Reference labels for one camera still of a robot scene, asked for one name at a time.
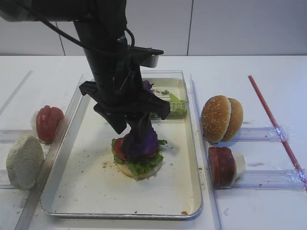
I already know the silver metal baking tray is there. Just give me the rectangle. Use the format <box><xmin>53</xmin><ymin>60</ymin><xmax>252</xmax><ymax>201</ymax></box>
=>
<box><xmin>40</xmin><ymin>95</ymin><xmax>203</xmax><ymax>220</ymax></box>

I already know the front sesame bun top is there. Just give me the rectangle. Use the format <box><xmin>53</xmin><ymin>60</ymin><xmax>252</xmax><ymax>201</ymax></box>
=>
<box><xmin>201</xmin><ymin>95</ymin><xmax>231</xmax><ymax>143</ymax></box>

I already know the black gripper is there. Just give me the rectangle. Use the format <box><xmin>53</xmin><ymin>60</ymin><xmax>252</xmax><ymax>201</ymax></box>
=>
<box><xmin>79</xmin><ymin>69</ymin><xmax>171</xmax><ymax>161</ymax></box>

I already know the clear plastic container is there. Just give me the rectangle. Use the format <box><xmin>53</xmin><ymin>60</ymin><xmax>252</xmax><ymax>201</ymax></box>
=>
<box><xmin>141</xmin><ymin>70</ymin><xmax>189</xmax><ymax>119</ymax></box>

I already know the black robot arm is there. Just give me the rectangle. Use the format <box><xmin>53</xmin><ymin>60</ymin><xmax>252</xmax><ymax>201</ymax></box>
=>
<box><xmin>0</xmin><ymin>0</ymin><xmax>170</xmax><ymax>161</ymax></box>

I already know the tomato slice on burger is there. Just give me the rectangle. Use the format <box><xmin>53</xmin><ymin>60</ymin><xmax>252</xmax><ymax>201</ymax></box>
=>
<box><xmin>112</xmin><ymin>138</ymin><xmax>126</xmax><ymax>160</ymax></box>

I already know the red plastic strip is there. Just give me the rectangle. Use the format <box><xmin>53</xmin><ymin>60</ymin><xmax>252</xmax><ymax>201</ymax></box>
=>
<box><xmin>248</xmin><ymin>75</ymin><xmax>307</xmax><ymax>190</ymax></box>

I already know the green lettuce in container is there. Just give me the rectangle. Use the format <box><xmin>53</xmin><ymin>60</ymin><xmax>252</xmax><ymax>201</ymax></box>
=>
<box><xmin>150</xmin><ymin>88</ymin><xmax>188</xmax><ymax>119</ymax></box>

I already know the pale bun half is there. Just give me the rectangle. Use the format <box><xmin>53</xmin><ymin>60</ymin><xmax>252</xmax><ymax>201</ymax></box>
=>
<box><xmin>6</xmin><ymin>135</ymin><xmax>44</xmax><ymax>191</ymax></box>

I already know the clear rail under buns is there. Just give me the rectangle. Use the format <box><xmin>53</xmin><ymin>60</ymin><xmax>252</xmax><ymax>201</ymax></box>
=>
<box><xmin>230</xmin><ymin>126</ymin><xmax>289</xmax><ymax>142</ymax></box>

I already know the front red tomato slice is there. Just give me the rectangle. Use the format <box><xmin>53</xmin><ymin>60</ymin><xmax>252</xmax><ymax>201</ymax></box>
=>
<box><xmin>36</xmin><ymin>105</ymin><xmax>64</xmax><ymax>142</ymax></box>

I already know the front dark meat patty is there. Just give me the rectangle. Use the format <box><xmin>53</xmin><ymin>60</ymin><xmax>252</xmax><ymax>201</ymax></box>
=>
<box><xmin>208</xmin><ymin>147</ymin><xmax>221</xmax><ymax>187</ymax></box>

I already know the clear rail left of tray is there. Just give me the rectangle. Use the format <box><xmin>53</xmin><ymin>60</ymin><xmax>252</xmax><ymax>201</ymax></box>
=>
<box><xmin>15</xmin><ymin>74</ymin><xmax>86</xmax><ymax>230</ymax></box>

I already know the white plastic pusher block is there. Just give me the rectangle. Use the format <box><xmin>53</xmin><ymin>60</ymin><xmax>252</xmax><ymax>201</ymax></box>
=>
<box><xmin>234</xmin><ymin>152</ymin><xmax>246</xmax><ymax>179</ymax></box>

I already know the green lettuce on bun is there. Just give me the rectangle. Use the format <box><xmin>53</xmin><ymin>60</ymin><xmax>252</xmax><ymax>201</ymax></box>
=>
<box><xmin>111</xmin><ymin>138</ymin><xmax>167</xmax><ymax>181</ymax></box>

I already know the clear rail under patties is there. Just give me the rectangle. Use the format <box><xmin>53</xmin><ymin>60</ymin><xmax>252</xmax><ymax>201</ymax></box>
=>
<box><xmin>214</xmin><ymin>169</ymin><xmax>307</xmax><ymax>191</ymax></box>

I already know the clear rail under tomatoes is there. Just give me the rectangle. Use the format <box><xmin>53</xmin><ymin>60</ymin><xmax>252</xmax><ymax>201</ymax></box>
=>
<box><xmin>0</xmin><ymin>129</ymin><xmax>38</xmax><ymax>144</ymax></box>

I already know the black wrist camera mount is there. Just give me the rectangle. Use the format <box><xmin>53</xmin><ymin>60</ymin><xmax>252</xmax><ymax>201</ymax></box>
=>
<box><xmin>130</xmin><ymin>46</ymin><xmax>164</xmax><ymax>68</ymax></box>

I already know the clear strip far left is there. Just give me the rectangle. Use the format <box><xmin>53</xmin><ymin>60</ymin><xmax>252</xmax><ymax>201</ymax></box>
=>
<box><xmin>0</xmin><ymin>70</ymin><xmax>33</xmax><ymax>115</ymax></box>

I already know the rear red tomato slice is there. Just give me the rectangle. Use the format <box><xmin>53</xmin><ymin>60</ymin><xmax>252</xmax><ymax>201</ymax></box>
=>
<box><xmin>42</xmin><ymin>105</ymin><xmax>64</xmax><ymax>139</ymax></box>

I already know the rear sesame bun top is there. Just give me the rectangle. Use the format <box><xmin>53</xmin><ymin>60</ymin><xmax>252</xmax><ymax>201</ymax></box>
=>
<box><xmin>222</xmin><ymin>98</ymin><xmax>244</xmax><ymax>142</ymax></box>

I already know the clear rail right of tray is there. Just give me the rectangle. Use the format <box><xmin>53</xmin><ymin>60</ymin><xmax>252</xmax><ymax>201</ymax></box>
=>
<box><xmin>189</xmin><ymin>74</ymin><xmax>223</xmax><ymax>230</ymax></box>

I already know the rear dark meat patty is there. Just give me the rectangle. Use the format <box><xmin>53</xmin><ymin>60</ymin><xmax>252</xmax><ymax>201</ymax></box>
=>
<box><xmin>217</xmin><ymin>147</ymin><xmax>236</xmax><ymax>187</ymax></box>

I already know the red tomato slice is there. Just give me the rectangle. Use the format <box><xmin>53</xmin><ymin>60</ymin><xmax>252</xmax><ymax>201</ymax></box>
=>
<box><xmin>36</xmin><ymin>105</ymin><xmax>64</xmax><ymax>142</ymax></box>
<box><xmin>42</xmin><ymin>105</ymin><xmax>64</xmax><ymax>139</ymax></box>

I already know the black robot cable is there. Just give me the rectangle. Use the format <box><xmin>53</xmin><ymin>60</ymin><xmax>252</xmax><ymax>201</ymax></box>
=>
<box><xmin>35</xmin><ymin>14</ymin><xmax>135</xmax><ymax>94</ymax></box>

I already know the dark meat patty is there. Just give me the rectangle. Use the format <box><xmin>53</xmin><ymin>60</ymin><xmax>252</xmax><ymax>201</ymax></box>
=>
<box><xmin>208</xmin><ymin>147</ymin><xmax>221</xmax><ymax>187</ymax></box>
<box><xmin>217</xmin><ymin>147</ymin><xmax>236</xmax><ymax>187</ymax></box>

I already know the bottom bun on tray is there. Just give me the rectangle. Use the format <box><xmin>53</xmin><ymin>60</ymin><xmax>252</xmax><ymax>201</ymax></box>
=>
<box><xmin>114</xmin><ymin>154</ymin><xmax>164</xmax><ymax>181</ymax></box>

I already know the clear rail of tray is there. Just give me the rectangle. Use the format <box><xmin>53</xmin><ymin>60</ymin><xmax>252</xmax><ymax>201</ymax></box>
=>
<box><xmin>189</xmin><ymin>74</ymin><xmax>223</xmax><ymax>230</ymax></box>
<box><xmin>15</xmin><ymin>74</ymin><xmax>86</xmax><ymax>230</ymax></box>

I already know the sesame bun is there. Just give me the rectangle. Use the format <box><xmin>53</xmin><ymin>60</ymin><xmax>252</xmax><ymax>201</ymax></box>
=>
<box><xmin>222</xmin><ymin>98</ymin><xmax>244</xmax><ymax>142</ymax></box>
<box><xmin>201</xmin><ymin>95</ymin><xmax>231</xmax><ymax>143</ymax></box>

